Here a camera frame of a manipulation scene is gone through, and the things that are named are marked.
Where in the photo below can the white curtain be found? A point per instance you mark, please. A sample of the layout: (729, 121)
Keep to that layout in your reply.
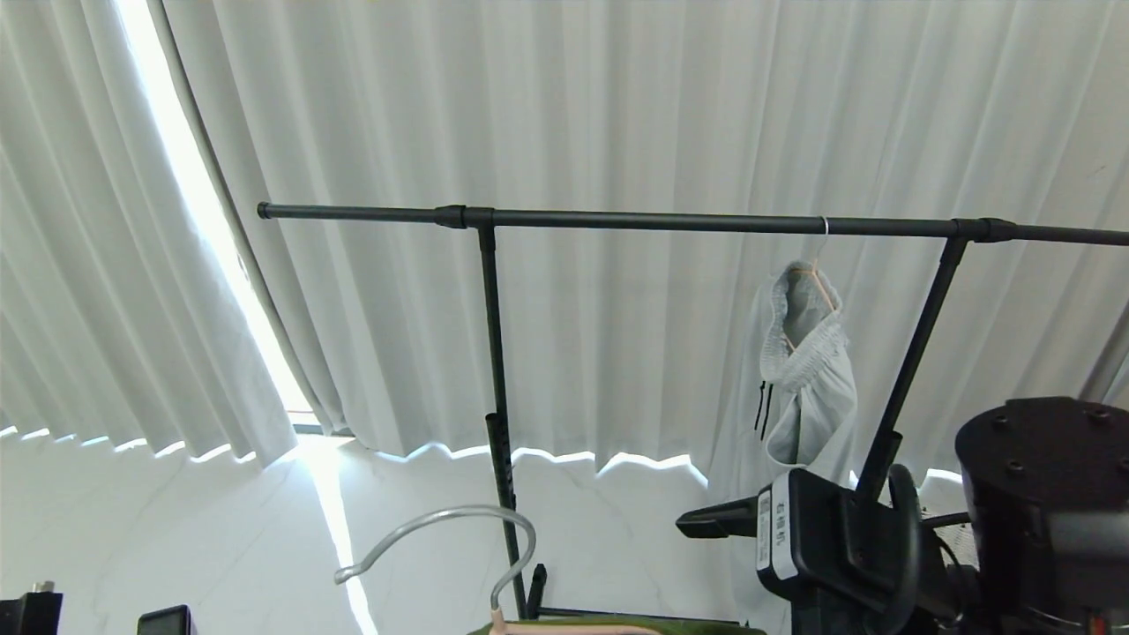
(79, 265)
(617, 106)

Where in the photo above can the green long-sleeved shirt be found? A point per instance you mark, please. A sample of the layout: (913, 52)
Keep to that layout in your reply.
(706, 628)

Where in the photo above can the pale grey shorts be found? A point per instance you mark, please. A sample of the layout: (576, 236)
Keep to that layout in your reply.
(820, 397)

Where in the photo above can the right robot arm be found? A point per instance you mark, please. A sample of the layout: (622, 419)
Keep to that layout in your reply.
(1041, 511)

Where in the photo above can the pink clothes hanger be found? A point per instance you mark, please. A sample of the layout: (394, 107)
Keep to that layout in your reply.
(822, 284)
(520, 534)

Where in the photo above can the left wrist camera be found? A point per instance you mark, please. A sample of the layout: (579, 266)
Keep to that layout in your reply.
(166, 622)

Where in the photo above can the window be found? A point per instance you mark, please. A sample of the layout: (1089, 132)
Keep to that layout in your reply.
(231, 231)

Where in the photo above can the white laundry basket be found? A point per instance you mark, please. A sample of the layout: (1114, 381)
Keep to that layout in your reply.
(957, 545)

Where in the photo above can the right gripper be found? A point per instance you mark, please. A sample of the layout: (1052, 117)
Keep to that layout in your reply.
(829, 538)

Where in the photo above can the black clothes rack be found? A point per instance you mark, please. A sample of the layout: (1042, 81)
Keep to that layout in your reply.
(670, 220)

